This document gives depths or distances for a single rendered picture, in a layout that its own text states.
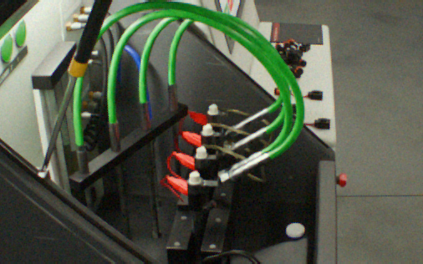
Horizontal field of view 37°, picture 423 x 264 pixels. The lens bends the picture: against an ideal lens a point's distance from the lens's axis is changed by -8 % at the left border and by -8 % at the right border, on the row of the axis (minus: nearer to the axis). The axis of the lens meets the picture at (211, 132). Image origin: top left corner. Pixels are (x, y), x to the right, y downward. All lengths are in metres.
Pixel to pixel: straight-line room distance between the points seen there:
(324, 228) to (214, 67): 0.40
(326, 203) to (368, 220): 1.53
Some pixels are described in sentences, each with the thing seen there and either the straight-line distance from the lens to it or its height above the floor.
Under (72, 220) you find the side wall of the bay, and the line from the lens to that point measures 0.82.
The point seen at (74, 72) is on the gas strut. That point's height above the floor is 1.46.
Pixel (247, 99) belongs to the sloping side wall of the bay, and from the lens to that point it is 1.43.
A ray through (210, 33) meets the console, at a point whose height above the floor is 1.21.
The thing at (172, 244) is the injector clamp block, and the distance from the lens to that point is 1.21.
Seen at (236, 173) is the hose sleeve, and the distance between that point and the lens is 1.14.
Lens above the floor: 1.76
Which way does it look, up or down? 31 degrees down
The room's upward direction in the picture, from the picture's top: 2 degrees counter-clockwise
